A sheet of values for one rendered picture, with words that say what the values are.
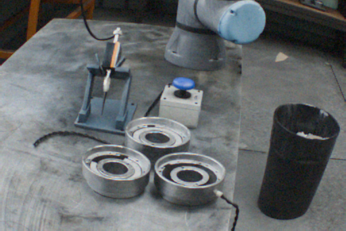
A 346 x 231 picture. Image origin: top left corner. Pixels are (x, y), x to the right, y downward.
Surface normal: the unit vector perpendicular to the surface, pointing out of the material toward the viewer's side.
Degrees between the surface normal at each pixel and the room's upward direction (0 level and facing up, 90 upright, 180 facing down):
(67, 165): 0
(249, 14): 97
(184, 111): 90
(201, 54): 72
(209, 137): 0
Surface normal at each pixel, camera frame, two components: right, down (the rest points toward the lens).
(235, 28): 0.44, 0.52
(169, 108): -0.13, 0.39
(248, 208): 0.11, -0.91
